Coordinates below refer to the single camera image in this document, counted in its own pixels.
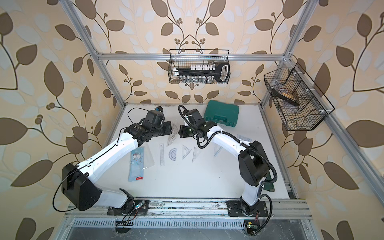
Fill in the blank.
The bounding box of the clear triangle ruler long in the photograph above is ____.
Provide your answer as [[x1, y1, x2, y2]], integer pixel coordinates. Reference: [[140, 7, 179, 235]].
[[192, 147, 201, 163]]

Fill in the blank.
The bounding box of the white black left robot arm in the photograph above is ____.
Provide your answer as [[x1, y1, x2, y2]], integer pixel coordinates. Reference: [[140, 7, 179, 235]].
[[58, 107, 172, 214]]

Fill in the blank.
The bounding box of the black socket bit holder set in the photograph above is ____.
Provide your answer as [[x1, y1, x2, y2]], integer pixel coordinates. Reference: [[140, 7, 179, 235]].
[[173, 62, 231, 84]]

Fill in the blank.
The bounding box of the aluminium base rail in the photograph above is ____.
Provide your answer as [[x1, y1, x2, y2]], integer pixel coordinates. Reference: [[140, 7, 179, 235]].
[[64, 198, 313, 220]]

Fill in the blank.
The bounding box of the black wire basket wall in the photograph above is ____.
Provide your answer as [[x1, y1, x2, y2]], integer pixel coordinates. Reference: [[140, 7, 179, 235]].
[[168, 48, 231, 85], [264, 63, 335, 131]]

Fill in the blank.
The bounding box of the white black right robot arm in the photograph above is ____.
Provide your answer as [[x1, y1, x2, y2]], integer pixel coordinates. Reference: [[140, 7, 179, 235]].
[[178, 105, 278, 216]]

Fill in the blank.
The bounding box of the blue ruler set pouch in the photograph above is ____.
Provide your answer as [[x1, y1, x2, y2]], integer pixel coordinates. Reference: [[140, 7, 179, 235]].
[[128, 147, 145, 182]]

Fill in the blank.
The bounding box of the clear straight ruler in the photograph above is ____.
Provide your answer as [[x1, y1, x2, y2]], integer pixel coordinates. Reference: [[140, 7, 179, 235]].
[[160, 144, 165, 166]]

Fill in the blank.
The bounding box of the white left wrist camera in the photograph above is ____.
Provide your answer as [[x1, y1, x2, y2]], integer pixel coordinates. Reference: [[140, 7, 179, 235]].
[[155, 106, 164, 112]]

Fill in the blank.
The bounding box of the green pipe wrench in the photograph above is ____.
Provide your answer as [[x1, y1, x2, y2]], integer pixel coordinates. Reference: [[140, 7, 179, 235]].
[[264, 173, 276, 192]]

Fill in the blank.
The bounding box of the aluminium frame post back left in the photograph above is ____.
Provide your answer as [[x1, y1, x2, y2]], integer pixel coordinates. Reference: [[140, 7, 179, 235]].
[[59, 0, 126, 108]]

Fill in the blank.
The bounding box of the aluminium frame bar back top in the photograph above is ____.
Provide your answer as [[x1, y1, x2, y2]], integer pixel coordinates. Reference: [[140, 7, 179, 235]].
[[96, 53, 286, 61]]

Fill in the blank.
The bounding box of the black wire basket right wall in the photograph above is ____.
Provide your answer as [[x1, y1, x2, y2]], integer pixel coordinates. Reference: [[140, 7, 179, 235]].
[[264, 63, 335, 131]]

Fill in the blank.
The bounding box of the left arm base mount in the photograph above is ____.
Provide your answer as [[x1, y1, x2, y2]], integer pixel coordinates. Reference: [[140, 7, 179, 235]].
[[107, 188, 150, 216]]

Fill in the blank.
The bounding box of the black wire basket back wall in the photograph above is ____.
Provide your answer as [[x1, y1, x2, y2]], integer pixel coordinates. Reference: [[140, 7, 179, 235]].
[[168, 48, 231, 85]]

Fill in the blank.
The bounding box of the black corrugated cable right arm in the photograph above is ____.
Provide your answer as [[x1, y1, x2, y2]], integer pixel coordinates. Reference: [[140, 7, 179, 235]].
[[177, 104, 278, 235]]

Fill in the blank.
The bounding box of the dark tool in right basket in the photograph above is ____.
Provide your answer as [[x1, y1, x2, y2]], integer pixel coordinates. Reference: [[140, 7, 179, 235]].
[[273, 89, 300, 107]]

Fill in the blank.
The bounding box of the aluminium frame post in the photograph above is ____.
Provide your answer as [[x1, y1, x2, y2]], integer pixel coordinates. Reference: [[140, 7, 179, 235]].
[[59, 0, 126, 108], [260, 0, 319, 108]]

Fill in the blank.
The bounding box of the clear protractor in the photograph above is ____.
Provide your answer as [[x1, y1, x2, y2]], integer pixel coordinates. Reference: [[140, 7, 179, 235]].
[[169, 148, 177, 162]]

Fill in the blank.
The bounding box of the green plastic tool case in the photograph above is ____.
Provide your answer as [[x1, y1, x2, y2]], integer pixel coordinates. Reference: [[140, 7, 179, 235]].
[[204, 100, 240, 128]]

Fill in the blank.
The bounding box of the aluminium frame rail right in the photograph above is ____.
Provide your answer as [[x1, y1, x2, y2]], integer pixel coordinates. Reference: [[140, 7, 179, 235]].
[[284, 56, 384, 206]]

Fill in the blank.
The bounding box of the aluminium frame post back right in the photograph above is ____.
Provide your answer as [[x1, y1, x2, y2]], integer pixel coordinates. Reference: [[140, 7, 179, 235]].
[[260, 0, 319, 108]]

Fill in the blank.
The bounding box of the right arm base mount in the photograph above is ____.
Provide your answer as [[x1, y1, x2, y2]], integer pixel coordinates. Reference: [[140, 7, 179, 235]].
[[226, 199, 269, 217]]

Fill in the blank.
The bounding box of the clear triangle ruler small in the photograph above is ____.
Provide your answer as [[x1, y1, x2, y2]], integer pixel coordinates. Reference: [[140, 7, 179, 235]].
[[182, 145, 191, 160]]

